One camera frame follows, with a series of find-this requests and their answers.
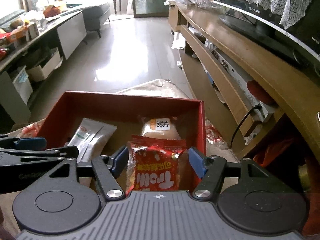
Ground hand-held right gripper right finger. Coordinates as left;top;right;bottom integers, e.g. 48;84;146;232
189;147;273;198

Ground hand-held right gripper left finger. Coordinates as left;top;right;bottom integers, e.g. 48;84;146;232
26;145;129;202

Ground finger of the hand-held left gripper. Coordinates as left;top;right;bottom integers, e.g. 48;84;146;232
0;134;47;150
0;145;79;167

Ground red snack packet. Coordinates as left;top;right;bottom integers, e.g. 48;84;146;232
126;134;187;197

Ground white snack packet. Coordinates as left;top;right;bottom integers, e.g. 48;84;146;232
65;117;118;163

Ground clear rice cake packet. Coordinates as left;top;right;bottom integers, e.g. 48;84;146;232
139;117;182;140

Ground red cardboard box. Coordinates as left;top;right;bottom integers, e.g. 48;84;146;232
37;91;207;193

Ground long black table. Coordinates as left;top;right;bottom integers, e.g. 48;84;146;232
0;7;84;130

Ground white storage drawer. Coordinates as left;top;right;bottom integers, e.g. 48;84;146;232
26;47;63;82

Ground orange red bag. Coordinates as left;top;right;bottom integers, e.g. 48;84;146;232
252;137;308;193

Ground floral tablecloth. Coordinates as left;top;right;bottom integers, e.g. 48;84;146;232
0;79;242;240

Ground silver set-top player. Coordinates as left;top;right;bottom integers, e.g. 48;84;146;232
210;47;278;123

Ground red packets pile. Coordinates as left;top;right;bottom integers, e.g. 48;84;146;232
0;29;15;60

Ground wooden television cabinet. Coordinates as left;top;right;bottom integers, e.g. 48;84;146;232
167;1;320;235

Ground white cabinet door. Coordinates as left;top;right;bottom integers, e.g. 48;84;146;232
57;11;87;60

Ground white paper bag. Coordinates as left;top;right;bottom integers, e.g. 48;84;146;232
171;31;186;50

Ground orange basket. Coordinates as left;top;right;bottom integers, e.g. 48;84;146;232
44;5;62;18

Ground grey sofa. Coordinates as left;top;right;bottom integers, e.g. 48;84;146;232
67;2;111;38

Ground black television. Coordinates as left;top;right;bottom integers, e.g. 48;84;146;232
212;0;320;68

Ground black player cable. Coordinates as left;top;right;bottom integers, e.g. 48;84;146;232
230;104;263;148

